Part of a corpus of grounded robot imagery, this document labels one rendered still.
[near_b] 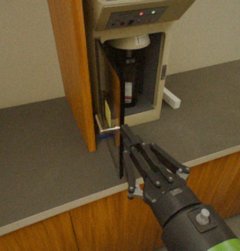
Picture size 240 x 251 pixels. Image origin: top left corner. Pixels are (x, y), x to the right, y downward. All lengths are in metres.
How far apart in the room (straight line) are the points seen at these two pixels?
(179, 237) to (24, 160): 0.80
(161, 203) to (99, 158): 0.62
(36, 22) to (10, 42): 0.15
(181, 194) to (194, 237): 0.06
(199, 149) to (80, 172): 0.52
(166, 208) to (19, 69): 1.10
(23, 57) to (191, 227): 1.13
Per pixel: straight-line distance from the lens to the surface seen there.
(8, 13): 1.24
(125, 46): 0.94
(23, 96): 1.39
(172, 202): 0.37
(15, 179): 0.98
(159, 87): 1.07
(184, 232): 0.35
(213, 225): 0.35
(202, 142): 1.11
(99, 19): 0.77
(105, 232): 1.21
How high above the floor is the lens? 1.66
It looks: 40 degrees down
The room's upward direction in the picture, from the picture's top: straight up
